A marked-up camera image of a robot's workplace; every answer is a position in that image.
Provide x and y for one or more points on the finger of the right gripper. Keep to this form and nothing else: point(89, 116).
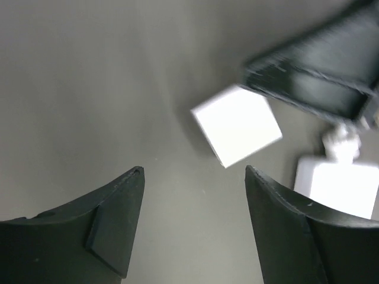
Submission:
point(330, 71)

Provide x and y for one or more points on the white charger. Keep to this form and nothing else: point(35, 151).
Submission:
point(236, 124)

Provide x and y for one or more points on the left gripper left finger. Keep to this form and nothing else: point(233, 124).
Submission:
point(87, 240)

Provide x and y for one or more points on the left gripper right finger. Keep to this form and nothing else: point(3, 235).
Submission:
point(299, 240)

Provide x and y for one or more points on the white multicolour power strip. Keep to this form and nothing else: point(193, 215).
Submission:
point(338, 180)

